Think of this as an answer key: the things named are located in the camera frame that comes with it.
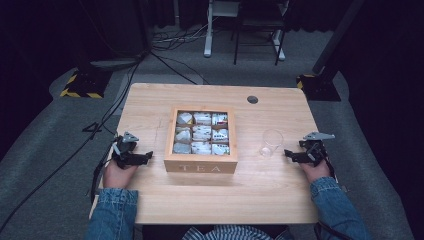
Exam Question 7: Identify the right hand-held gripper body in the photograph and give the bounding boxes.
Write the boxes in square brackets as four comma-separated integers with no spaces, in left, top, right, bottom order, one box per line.
[298,131,336,167]

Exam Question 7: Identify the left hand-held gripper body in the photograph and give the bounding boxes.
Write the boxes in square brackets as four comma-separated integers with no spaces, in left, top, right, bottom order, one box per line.
[111,131,140,170]

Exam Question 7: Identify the person's right hand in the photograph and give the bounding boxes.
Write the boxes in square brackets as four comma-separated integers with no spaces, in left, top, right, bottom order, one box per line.
[299,159,333,184]

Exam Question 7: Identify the person's left hand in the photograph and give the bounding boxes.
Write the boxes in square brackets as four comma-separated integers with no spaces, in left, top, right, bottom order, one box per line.
[102,159,140,191]

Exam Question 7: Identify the clear glass cup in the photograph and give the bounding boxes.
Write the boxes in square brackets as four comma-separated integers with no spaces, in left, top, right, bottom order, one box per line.
[258,128,285,159]

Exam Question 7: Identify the wooden tea box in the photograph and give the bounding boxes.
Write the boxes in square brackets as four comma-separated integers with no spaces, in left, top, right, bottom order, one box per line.
[163,105,239,175]

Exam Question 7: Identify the group of white tea bags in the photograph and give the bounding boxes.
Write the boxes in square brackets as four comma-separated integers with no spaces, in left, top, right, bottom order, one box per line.
[172,111,231,156]

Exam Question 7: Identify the black stand base striped edge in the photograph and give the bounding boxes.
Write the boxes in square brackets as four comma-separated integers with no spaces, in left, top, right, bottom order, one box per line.
[59,67,114,100]
[295,73,343,102]

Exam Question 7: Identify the person's striped clothing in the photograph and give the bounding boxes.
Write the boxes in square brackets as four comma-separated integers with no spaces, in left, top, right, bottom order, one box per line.
[181,224,295,240]

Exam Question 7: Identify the black slanted stand pole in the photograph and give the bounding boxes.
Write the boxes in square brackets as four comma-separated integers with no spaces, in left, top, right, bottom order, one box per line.
[311,0,366,76]

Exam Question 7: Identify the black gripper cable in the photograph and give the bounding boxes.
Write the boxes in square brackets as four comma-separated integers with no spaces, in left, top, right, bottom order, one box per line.
[313,159,355,240]
[89,141,118,205]

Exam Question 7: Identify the black floor cable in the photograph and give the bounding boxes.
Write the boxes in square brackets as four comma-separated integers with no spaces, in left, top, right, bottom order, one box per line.
[0,53,148,234]

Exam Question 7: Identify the bundle of floor cables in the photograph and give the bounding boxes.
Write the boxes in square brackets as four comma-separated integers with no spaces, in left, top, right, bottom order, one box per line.
[151,19,214,51]

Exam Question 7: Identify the white desk frame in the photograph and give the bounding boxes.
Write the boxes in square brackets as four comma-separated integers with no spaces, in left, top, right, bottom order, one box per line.
[203,0,288,62]

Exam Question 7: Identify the black metal chair frame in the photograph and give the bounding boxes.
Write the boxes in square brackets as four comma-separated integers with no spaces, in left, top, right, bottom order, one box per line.
[232,0,290,67]

